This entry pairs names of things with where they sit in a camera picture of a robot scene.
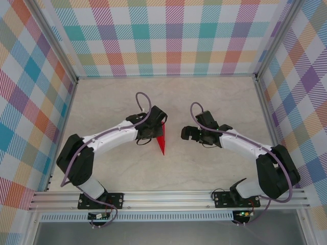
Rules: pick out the red paper sheet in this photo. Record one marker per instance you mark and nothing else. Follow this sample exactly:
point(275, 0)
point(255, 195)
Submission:
point(162, 144)

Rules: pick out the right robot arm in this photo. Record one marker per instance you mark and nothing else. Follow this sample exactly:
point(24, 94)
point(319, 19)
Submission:
point(242, 145)

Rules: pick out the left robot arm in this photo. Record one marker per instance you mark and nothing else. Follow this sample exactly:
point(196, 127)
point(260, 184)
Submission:
point(112, 136)

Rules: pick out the small circuit board green light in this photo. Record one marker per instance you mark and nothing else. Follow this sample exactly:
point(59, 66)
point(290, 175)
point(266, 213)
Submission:
point(244, 214)

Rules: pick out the small black circuit board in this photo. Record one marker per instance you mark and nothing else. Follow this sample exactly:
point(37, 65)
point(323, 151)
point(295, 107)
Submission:
point(98, 216)

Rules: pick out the grey metal panel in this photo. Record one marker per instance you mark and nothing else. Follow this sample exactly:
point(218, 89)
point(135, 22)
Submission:
point(166, 234)

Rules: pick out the thin aluminium back rail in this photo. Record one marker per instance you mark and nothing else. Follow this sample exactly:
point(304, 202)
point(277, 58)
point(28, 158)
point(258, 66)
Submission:
point(166, 76)

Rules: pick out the aluminium side rail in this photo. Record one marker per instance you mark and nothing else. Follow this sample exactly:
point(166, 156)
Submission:
point(66, 122)
point(271, 127)

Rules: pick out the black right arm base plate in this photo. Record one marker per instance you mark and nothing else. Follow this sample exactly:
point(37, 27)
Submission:
point(222, 199)

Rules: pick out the wide aluminium mounting rail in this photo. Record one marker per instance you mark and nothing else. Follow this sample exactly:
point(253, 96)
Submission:
point(166, 200)

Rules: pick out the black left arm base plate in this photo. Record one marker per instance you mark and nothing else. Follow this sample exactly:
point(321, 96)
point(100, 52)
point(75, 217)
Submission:
point(117, 200)

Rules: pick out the aluminium frame post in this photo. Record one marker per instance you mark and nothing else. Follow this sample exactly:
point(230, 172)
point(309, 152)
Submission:
point(55, 43)
point(277, 38)

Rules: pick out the aluminium frame leg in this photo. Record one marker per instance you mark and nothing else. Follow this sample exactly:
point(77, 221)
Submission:
point(30, 229)
point(305, 227)

